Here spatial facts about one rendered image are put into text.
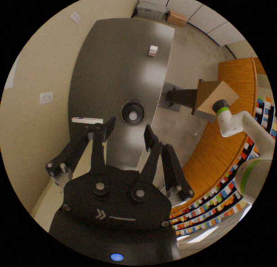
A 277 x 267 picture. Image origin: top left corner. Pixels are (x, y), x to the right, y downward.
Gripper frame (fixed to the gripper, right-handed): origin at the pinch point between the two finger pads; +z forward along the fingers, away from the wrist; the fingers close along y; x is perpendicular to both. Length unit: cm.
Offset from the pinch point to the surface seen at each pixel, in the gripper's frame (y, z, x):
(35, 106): -58, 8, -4
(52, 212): -19.9, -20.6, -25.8
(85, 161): -18.0, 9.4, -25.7
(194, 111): 47, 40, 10
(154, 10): -15, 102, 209
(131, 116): 0.0, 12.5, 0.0
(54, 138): -58, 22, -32
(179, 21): 42, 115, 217
